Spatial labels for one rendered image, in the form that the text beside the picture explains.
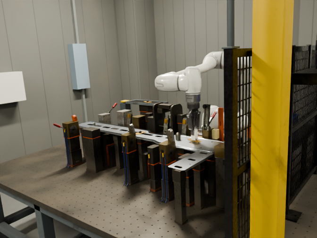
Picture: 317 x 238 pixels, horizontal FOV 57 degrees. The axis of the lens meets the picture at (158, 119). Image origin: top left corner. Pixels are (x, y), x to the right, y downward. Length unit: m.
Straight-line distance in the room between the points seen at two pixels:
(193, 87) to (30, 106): 2.92
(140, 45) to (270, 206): 4.18
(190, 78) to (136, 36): 3.31
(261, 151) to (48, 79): 3.68
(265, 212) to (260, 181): 0.12
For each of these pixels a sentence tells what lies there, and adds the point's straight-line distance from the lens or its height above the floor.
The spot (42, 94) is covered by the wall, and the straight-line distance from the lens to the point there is 4.35.
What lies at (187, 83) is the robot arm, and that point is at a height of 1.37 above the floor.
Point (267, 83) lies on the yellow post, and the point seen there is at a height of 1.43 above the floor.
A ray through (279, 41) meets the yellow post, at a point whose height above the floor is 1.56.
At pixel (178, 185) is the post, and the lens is 1.49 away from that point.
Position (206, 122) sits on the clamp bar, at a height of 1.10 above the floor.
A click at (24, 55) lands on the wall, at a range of 4.25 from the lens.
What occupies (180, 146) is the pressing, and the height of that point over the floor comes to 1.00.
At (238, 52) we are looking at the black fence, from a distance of 0.96.
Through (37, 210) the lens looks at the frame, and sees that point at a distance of 2.19.
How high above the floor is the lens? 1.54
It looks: 12 degrees down
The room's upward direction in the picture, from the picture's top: 3 degrees counter-clockwise
